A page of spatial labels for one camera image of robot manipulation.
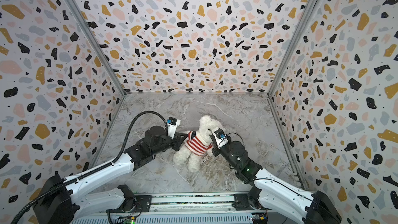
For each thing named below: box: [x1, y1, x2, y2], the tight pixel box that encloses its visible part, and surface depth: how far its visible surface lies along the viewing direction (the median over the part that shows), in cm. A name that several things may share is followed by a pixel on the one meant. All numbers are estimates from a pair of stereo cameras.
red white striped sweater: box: [185, 130, 213, 156], surface depth 79 cm
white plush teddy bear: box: [173, 115, 223, 173], surface depth 80 cm
